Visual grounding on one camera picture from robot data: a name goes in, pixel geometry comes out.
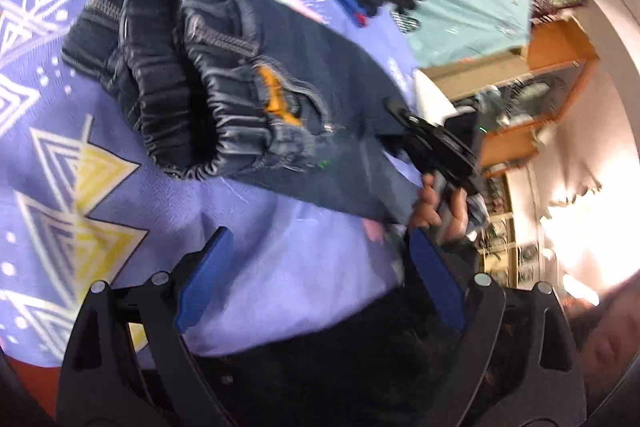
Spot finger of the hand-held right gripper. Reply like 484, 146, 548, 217
384, 99, 426, 142

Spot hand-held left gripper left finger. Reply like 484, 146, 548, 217
57, 227, 236, 427

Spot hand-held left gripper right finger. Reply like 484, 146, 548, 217
405, 227, 588, 427

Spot blue denim pants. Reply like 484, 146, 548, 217
60, 0, 441, 228

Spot person's right hand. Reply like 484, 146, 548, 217
410, 174, 471, 244

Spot purple patterned bedsheet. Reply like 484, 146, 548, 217
0, 0, 428, 369

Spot wooden display cabinet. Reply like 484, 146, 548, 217
420, 17, 601, 290

